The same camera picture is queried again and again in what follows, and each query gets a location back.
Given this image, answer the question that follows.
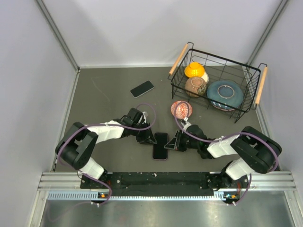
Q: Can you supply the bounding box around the black wire basket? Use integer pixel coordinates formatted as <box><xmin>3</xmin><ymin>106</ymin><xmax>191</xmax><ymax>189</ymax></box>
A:
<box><xmin>168</xmin><ymin>42</ymin><xmax>268</xmax><ymax>122</ymax></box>

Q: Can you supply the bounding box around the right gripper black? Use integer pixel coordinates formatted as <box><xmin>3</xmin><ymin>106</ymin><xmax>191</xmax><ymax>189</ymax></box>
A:
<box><xmin>165</xmin><ymin>130</ymin><xmax>200</xmax><ymax>152</ymax></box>

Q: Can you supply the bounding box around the black phone case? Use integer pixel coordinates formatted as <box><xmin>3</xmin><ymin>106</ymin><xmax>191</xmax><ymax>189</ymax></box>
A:
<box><xmin>152</xmin><ymin>132</ymin><xmax>169</xmax><ymax>161</ymax></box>

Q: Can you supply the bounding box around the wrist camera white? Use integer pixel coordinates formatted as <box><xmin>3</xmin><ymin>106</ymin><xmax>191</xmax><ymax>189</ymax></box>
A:
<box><xmin>180</xmin><ymin>117</ymin><xmax>192</xmax><ymax>130</ymax></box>
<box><xmin>142</xmin><ymin>112</ymin><xmax>148</xmax><ymax>123</ymax></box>

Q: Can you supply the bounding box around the black screen white smartphone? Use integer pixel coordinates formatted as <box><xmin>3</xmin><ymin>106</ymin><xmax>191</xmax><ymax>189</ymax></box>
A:
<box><xmin>130</xmin><ymin>80</ymin><xmax>154</xmax><ymax>98</ymax></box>

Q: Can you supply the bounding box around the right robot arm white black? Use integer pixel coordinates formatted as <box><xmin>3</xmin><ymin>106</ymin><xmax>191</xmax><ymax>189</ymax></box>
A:
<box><xmin>164</xmin><ymin>124</ymin><xmax>282</xmax><ymax>189</ymax></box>

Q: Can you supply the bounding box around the purple cable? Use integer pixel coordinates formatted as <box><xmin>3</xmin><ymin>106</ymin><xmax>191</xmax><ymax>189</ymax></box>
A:
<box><xmin>173</xmin><ymin>101</ymin><xmax>280</xmax><ymax>206</ymax></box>
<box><xmin>56</xmin><ymin>103</ymin><xmax>157</xmax><ymax>206</ymax></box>

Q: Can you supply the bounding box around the grey slotted cable duct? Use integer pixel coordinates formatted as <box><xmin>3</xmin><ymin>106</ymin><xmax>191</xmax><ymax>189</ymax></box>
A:
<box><xmin>47</xmin><ymin>189</ymin><xmax>240</xmax><ymax>201</ymax></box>

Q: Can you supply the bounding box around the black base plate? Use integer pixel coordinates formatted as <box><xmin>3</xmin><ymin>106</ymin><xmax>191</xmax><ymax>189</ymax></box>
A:
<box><xmin>80</xmin><ymin>171</ymin><xmax>237</xmax><ymax>192</ymax></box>

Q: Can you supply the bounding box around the red patterned bowl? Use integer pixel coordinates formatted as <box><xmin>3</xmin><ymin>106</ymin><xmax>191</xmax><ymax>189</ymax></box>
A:
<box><xmin>170</xmin><ymin>100</ymin><xmax>193</xmax><ymax>120</ymax></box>

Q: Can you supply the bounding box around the yellow ribbed bowl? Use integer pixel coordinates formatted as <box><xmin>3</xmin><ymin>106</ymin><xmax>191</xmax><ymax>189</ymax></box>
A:
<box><xmin>184</xmin><ymin>62</ymin><xmax>205</xmax><ymax>78</ymax></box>

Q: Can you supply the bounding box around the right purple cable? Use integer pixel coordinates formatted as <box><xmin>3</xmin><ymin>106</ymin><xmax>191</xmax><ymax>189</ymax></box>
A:
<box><xmin>173</xmin><ymin>101</ymin><xmax>280</xmax><ymax>206</ymax></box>

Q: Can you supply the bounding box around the brown ceramic cup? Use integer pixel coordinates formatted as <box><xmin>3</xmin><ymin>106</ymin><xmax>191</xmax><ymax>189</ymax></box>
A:
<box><xmin>185</xmin><ymin>77</ymin><xmax>207</xmax><ymax>97</ymax></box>

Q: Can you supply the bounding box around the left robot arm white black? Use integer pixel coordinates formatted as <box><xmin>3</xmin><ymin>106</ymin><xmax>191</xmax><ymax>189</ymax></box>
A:
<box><xmin>55</xmin><ymin>108</ymin><xmax>157</xmax><ymax>188</ymax></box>

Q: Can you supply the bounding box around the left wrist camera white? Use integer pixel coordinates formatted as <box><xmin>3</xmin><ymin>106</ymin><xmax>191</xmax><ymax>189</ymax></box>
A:
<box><xmin>142</xmin><ymin>112</ymin><xmax>148</xmax><ymax>123</ymax></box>

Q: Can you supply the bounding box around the blue ceramic plate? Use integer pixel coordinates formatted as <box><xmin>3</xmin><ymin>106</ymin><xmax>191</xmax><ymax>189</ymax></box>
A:
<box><xmin>206</xmin><ymin>80</ymin><xmax>244</xmax><ymax>111</ymax></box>

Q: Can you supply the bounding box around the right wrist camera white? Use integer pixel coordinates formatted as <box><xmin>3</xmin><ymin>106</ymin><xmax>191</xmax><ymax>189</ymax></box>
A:
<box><xmin>180</xmin><ymin>117</ymin><xmax>192</xmax><ymax>130</ymax></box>

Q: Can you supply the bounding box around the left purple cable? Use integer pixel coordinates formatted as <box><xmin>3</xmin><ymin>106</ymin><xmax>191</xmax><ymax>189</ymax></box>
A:
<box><xmin>56</xmin><ymin>103</ymin><xmax>157</xmax><ymax>206</ymax></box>

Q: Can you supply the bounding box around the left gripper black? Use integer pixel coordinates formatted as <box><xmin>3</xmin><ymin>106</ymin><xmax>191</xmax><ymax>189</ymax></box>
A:
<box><xmin>131</xmin><ymin>121</ymin><xmax>157</xmax><ymax>145</ymax></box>

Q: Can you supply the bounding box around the white bowl in basket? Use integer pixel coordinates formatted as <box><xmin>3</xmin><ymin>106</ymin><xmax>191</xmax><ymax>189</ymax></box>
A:
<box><xmin>201</xmin><ymin>71</ymin><xmax>209</xmax><ymax>84</ymax></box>

